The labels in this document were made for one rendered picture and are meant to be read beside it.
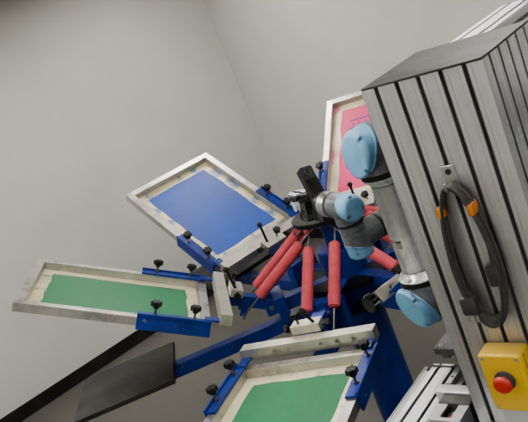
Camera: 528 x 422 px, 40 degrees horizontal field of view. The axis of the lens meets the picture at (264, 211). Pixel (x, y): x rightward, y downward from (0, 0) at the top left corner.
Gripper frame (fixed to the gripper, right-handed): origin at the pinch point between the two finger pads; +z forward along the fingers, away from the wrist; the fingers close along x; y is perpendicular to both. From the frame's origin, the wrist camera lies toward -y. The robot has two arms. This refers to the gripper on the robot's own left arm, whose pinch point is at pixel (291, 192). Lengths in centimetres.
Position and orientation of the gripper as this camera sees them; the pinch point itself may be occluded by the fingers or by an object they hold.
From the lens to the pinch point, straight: 227.8
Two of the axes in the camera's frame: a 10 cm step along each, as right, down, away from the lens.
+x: 8.6, -3.2, 3.9
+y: 2.6, 9.4, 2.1
